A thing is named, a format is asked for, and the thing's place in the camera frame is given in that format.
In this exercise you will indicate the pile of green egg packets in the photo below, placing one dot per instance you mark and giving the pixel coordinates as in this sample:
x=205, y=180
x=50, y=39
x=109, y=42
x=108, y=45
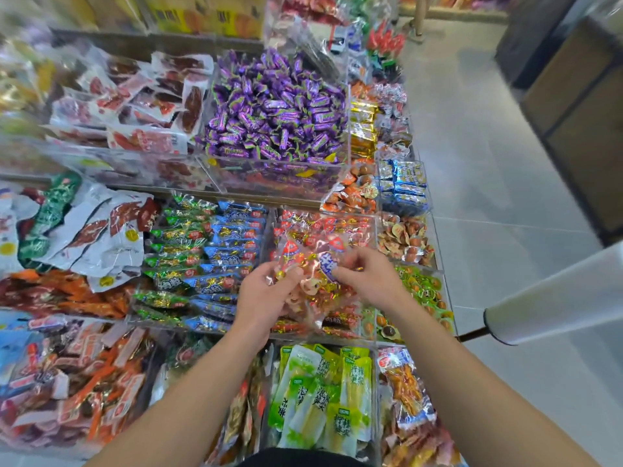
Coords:
x=428, y=292

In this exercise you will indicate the pile of beige packets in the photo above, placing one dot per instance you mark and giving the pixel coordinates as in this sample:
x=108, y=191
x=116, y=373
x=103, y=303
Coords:
x=239, y=423

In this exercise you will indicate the clear acrylic snack shelves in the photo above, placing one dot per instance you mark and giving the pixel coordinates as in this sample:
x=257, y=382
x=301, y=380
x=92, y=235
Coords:
x=263, y=185

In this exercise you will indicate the pile of red brown packets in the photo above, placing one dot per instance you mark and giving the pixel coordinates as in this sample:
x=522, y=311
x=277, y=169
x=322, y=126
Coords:
x=78, y=384

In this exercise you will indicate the pile of lime green packets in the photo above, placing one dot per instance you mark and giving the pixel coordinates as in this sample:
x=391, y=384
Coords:
x=321, y=399

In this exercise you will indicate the pile of gold candy packets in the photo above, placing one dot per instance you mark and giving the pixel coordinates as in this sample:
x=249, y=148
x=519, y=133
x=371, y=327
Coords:
x=363, y=126

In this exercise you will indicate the row of blue beef packets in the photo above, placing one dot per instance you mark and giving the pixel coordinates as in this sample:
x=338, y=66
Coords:
x=229, y=253

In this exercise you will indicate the person's black clothing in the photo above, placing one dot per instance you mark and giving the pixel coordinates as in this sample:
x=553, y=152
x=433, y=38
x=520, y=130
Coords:
x=302, y=458

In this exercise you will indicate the pile of purple candies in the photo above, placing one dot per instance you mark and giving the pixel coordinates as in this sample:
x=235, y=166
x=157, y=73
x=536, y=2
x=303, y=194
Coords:
x=273, y=112

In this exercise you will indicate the beef cube packets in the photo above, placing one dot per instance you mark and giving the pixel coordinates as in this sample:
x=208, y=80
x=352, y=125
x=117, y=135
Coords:
x=336, y=223

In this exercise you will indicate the pile of dark orange packets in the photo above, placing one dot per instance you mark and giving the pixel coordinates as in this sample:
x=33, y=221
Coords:
x=58, y=292

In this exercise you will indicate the pile of yellow packets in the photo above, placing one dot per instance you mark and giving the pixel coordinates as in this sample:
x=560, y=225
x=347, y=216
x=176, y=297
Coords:
x=19, y=78

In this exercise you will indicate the person's left hand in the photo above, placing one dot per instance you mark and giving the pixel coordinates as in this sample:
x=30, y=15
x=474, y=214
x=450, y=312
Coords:
x=263, y=298

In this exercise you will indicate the pile of red sausage packets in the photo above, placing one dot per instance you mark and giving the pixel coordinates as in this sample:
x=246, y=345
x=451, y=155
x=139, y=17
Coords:
x=136, y=107

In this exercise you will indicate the pile of orange brown packets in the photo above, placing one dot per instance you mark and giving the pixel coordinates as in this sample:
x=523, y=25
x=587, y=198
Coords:
x=404, y=238

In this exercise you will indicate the handful of red snack packets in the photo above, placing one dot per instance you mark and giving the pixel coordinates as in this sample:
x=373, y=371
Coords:
x=316, y=272

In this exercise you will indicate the person's right hand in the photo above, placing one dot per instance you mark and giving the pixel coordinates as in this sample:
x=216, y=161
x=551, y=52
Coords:
x=375, y=279

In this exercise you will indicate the person's right forearm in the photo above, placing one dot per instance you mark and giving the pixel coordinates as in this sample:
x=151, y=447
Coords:
x=487, y=403

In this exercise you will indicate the wooden cabinet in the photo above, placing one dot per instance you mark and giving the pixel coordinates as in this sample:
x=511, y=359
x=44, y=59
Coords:
x=574, y=102

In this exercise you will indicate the pile of pink-label meat packets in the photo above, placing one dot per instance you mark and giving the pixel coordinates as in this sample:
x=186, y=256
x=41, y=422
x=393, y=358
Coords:
x=409, y=403

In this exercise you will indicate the black pole rod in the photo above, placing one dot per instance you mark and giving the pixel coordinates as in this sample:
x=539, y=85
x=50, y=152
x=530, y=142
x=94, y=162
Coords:
x=474, y=334

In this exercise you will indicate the pile of blue orange packets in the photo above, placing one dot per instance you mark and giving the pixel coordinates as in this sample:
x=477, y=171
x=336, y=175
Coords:
x=402, y=185

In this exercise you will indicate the pile of white meat packets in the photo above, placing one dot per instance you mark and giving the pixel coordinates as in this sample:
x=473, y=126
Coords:
x=97, y=228

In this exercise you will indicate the row of green beef packets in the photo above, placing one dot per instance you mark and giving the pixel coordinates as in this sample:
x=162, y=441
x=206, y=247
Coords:
x=175, y=238

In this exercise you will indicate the person's left forearm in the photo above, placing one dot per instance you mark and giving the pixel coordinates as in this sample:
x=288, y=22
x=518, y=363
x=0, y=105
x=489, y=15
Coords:
x=175, y=408

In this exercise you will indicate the green vacuum packet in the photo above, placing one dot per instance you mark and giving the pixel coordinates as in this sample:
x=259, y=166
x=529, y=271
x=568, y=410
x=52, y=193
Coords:
x=49, y=214

